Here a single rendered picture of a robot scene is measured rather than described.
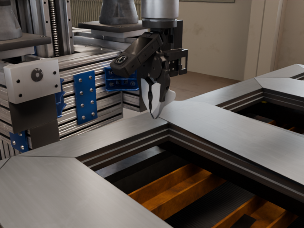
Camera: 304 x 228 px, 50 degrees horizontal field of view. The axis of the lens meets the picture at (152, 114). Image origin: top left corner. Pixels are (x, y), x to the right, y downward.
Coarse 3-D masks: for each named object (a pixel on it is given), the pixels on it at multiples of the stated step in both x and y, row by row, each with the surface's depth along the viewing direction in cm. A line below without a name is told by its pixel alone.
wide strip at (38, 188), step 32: (32, 160) 65; (64, 160) 65; (0, 192) 55; (32, 192) 55; (64, 192) 55; (96, 192) 55; (0, 224) 48; (32, 224) 48; (64, 224) 48; (96, 224) 48; (128, 224) 48; (160, 224) 48
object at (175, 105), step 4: (168, 104) 94; (172, 104) 94; (176, 104) 94; (180, 104) 94; (184, 104) 94; (188, 104) 94; (192, 104) 94; (164, 108) 92; (168, 108) 92; (172, 108) 92; (176, 108) 92; (180, 108) 92; (164, 112) 89; (168, 112) 89
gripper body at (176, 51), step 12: (144, 24) 65; (156, 24) 64; (168, 24) 64; (180, 24) 69; (168, 36) 68; (180, 36) 70; (168, 48) 69; (180, 48) 71; (156, 60) 66; (168, 60) 67; (180, 60) 69; (144, 72) 70; (156, 72) 67; (168, 72) 69; (180, 72) 70
